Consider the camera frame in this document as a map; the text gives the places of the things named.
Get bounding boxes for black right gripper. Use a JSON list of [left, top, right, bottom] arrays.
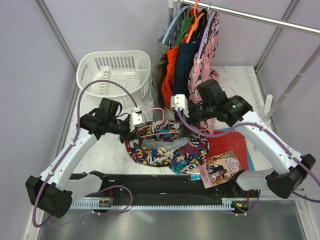
[[177, 100, 215, 139]]

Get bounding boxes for pink wire hanger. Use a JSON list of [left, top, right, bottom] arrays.
[[137, 107, 203, 142]]

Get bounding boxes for comic print shorts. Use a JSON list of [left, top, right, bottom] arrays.
[[124, 119, 211, 175]]

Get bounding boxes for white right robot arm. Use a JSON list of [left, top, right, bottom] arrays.
[[174, 79, 320, 199]]

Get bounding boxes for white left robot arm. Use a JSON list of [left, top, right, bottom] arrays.
[[25, 98, 145, 219]]

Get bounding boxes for grey shorts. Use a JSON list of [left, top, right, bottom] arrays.
[[150, 19, 182, 109]]

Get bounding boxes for orange shorts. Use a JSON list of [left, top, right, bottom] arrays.
[[161, 46, 180, 110]]

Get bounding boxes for pink shark print shorts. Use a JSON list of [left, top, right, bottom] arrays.
[[186, 11, 221, 133]]

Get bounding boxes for navy blue shorts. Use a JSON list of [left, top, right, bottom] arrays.
[[173, 9, 208, 99]]

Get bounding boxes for lilac hanger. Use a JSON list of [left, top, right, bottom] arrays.
[[196, 11, 217, 60]]

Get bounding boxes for green hanger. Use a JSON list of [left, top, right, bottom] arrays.
[[177, 16, 195, 46]]

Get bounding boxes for orange hanger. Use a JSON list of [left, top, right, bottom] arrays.
[[182, 0, 205, 43]]

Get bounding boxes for light blue hanger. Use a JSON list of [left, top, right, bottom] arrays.
[[161, 5, 189, 47]]

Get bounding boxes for red plastic folder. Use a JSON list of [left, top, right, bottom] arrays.
[[206, 131, 252, 171]]

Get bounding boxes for white laundry basket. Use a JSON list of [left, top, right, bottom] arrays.
[[76, 50, 151, 108]]

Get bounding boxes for Taming of Shrew book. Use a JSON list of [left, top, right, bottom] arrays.
[[199, 151, 243, 189]]

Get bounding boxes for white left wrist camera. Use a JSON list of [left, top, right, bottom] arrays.
[[129, 112, 146, 132]]

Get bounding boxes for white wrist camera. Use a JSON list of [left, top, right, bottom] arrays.
[[129, 112, 146, 132], [170, 94, 189, 118]]

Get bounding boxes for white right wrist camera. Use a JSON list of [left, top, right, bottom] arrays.
[[170, 94, 189, 118]]

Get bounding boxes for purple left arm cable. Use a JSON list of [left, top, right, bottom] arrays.
[[31, 79, 141, 228]]

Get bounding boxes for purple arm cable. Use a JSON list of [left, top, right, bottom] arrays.
[[175, 109, 320, 217], [31, 79, 141, 228]]

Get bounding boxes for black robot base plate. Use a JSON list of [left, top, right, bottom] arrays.
[[69, 173, 261, 207]]

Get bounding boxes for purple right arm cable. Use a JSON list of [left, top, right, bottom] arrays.
[[175, 109, 320, 217]]

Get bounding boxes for light blue cable duct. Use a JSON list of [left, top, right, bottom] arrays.
[[70, 197, 246, 211]]

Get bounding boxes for metal clothes rail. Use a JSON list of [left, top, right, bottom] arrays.
[[168, 0, 320, 36]]

